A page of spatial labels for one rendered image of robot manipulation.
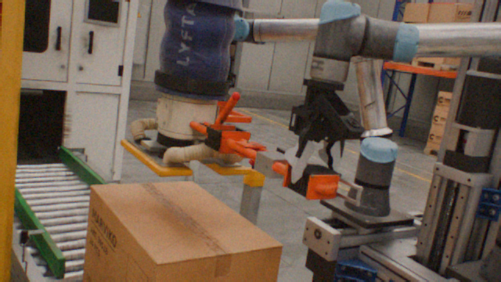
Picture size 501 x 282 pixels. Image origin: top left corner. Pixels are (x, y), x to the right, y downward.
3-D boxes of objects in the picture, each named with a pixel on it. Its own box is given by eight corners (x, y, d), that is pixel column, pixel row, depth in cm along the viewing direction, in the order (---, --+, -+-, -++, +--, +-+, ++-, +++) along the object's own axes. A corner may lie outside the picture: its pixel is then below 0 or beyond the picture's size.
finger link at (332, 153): (326, 170, 104) (321, 132, 100) (344, 178, 99) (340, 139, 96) (315, 175, 103) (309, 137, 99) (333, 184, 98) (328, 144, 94)
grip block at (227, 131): (202, 145, 125) (205, 124, 124) (233, 146, 130) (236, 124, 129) (217, 153, 118) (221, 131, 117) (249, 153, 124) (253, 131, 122)
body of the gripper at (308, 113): (314, 134, 102) (324, 79, 99) (340, 144, 95) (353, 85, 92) (286, 133, 98) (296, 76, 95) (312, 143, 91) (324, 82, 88)
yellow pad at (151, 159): (119, 145, 152) (120, 129, 151) (148, 145, 158) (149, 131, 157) (159, 177, 125) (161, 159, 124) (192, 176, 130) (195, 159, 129)
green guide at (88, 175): (59, 157, 322) (59, 145, 320) (73, 157, 329) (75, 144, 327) (167, 259, 201) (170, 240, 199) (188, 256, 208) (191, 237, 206)
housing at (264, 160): (251, 169, 108) (254, 150, 107) (275, 169, 112) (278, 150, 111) (269, 178, 102) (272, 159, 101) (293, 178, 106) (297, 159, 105)
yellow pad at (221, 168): (173, 146, 163) (174, 131, 162) (198, 146, 168) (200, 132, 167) (220, 175, 135) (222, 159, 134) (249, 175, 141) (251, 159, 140)
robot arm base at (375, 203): (365, 199, 166) (371, 172, 164) (399, 215, 154) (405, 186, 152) (334, 200, 158) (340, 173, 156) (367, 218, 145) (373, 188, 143)
